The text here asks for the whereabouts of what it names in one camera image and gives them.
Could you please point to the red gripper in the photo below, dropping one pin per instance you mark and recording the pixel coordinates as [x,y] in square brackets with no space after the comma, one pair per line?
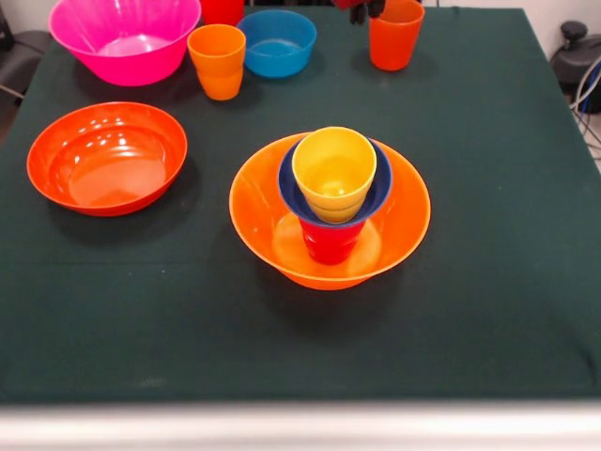
[347,4]

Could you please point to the light blue bowl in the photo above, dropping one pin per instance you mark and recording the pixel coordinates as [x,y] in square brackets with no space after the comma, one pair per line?
[277,51]

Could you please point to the yellow cup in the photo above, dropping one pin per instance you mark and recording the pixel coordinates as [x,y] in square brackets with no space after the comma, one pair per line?
[333,155]

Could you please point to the small orange cup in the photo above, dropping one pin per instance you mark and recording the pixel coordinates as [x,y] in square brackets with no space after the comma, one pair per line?
[218,80]

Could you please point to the dark blue bowl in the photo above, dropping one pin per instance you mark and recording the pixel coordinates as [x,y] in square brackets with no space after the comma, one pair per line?
[382,183]

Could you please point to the magenta cup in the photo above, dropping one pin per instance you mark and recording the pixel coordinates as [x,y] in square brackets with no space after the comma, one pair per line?
[331,244]

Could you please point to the shallow red-orange bowl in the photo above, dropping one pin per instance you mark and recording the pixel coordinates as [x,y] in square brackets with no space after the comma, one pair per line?
[108,155]

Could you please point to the tall red-orange cup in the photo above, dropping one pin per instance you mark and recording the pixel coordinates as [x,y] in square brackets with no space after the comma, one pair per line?
[394,42]

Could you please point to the red cup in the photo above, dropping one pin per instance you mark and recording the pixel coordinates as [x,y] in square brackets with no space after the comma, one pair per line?
[220,11]

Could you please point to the large pink bowl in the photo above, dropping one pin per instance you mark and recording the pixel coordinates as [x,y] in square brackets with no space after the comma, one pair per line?
[141,68]

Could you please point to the dark green tablecloth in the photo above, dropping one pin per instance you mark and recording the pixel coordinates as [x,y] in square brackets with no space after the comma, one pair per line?
[300,343]

